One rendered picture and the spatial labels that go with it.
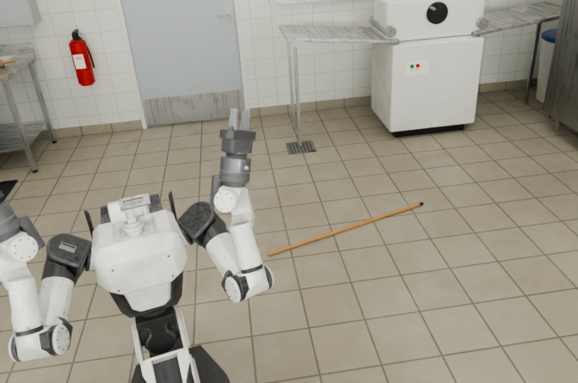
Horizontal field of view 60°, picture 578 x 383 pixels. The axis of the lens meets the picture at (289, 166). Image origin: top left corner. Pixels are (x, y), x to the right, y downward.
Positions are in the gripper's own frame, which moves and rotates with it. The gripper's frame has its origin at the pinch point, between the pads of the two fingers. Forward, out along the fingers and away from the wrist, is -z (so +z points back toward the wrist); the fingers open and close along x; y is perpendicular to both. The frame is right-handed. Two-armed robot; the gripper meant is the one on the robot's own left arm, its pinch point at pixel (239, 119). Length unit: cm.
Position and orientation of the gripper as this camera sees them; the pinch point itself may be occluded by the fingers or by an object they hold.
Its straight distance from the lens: 146.7
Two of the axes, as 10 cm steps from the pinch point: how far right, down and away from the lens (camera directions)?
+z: -0.9, 9.9, 1.0
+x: -6.3, 0.2, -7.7
